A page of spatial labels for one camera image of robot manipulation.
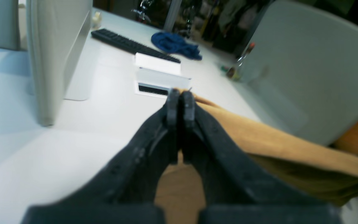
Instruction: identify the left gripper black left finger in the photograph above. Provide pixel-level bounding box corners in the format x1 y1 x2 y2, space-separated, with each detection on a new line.
22 89 180 224

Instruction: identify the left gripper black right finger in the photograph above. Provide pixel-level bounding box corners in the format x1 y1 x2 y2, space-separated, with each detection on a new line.
181 91 341 224

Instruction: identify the brown t-shirt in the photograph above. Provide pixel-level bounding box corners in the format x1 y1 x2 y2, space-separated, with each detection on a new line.
154 95 358 224

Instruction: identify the white box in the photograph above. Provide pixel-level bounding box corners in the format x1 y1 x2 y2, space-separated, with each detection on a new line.
135 53 181 76

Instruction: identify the black keyboard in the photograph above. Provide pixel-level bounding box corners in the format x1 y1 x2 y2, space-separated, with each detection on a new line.
91 29 181 64

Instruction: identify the blue cloth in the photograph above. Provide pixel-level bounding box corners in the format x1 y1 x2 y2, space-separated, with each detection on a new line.
151 32 203 61

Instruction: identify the left grey monitor back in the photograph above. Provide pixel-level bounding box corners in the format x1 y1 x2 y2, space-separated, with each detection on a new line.
26 0 93 126

